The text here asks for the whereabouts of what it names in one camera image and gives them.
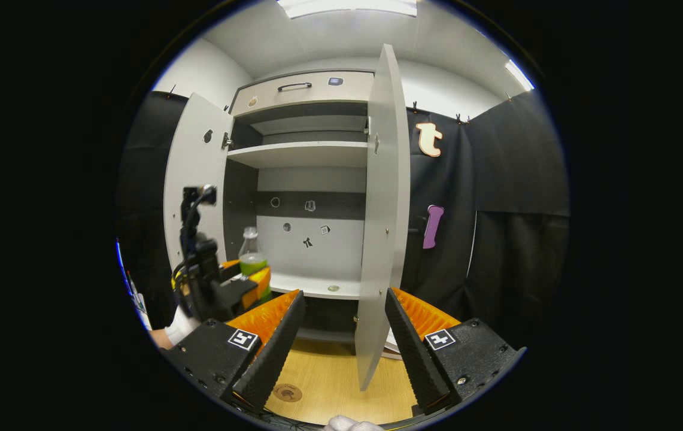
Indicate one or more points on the black backdrop cloth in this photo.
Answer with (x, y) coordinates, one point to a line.
(515, 179)

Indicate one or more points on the cabinet drawer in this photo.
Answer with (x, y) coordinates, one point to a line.
(317, 94)

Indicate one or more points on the ceiling light panel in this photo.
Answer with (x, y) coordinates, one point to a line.
(519, 75)
(347, 6)

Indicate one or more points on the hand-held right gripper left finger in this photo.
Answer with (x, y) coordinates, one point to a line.
(269, 359)

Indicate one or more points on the white cabinet with dark frame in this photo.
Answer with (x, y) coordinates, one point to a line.
(305, 154)

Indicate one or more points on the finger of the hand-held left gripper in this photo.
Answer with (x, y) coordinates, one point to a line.
(257, 286)
(230, 264)

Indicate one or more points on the cabinet door with heart sticker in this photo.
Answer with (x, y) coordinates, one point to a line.
(197, 155)

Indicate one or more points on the cabinet door with square stickers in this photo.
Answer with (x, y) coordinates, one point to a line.
(383, 209)

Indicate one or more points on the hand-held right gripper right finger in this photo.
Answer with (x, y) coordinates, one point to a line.
(416, 353)

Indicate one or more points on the green label plastic bottle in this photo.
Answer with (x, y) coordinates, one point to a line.
(251, 254)

